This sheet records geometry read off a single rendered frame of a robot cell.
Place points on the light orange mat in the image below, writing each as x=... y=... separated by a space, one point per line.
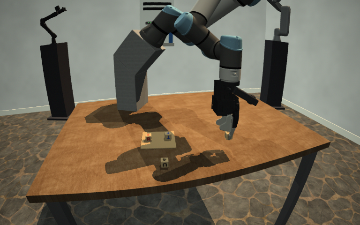
x=158 y=141

